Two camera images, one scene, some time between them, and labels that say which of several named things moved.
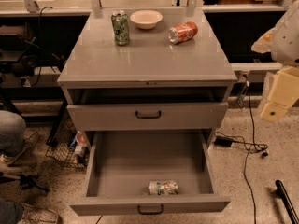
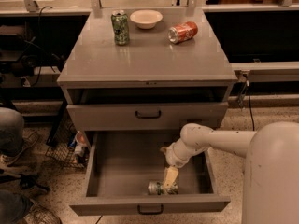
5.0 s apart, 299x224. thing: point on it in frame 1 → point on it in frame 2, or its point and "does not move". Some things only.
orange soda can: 182,32 does not move
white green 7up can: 163,188 does not move
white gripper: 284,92 → 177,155
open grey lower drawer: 149,173 does not move
